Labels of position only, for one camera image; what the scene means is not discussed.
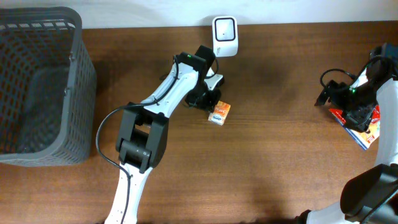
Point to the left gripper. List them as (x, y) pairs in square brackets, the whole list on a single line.
[(203, 100)]

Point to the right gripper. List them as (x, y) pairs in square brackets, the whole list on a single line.
[(360, 121)]

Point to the red candy bag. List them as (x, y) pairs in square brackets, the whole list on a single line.
[(339, 113)]

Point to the orange tissue pack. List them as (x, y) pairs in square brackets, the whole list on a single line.
[(218, 116)]

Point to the yellow snack bag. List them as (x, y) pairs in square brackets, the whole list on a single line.
[(365, 139)]

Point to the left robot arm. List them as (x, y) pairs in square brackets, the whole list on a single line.
[(143, 132)]

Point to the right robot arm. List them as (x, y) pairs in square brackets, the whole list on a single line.
[(370, 197)]

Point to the white barcode scanner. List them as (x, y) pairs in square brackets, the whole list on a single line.
[(225, 36)]

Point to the dark grey plastic basket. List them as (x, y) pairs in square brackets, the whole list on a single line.
[(48, 88)]

